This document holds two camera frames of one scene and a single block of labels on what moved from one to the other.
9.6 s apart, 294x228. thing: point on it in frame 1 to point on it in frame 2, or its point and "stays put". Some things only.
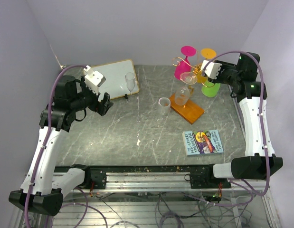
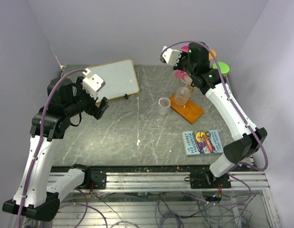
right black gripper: x=224 y=65 to x=178 y=66
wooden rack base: x=190 y=111 stays put
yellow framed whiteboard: x=121 y=78 stays put
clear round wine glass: x=182 y=95 stays put
